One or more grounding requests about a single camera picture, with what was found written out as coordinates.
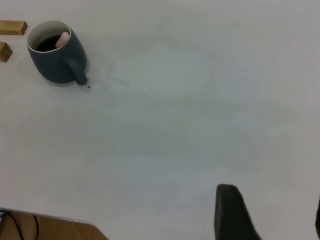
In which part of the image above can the notched wooden block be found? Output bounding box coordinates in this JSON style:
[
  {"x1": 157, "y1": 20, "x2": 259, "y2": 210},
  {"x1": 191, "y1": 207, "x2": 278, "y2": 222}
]
[{"x1": 0, "y1": 41, "x2": 14, "y2": 64}]

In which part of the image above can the flat wooden block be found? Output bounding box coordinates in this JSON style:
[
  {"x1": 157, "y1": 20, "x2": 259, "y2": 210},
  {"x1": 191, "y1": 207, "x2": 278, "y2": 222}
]
[{"x1": 0, "y1": 20, "x2": 29, "y2": 37}]

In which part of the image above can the black cable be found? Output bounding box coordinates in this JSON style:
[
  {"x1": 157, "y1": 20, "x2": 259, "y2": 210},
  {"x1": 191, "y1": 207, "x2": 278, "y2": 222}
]
[{"x1": 14, "y1": 214, "x2": 40, "y2": 240}]

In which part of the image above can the dark grey ceramic cup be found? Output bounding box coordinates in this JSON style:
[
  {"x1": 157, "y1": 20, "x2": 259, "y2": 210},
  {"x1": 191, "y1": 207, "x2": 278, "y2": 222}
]
[{"x1": 26, "y1": 20, "x2": 89, "y2": 86}]

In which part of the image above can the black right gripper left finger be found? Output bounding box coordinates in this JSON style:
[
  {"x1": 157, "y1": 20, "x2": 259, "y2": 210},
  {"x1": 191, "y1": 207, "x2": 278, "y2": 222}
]
[{"x1": 214, "y1": 184, "x2": 263, "y2": 240}]

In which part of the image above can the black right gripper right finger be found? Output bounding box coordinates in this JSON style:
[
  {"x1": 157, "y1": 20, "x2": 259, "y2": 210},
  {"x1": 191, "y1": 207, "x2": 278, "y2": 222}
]
[{"x1": 315, "y1": 199, "x2": 320, "y2": 240}]

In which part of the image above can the pink handled metal spoon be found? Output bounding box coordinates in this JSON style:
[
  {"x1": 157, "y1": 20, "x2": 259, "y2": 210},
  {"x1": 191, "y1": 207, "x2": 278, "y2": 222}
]
[{"x1": 55, "y1": 31, "x2": 71, "y2": 49}]

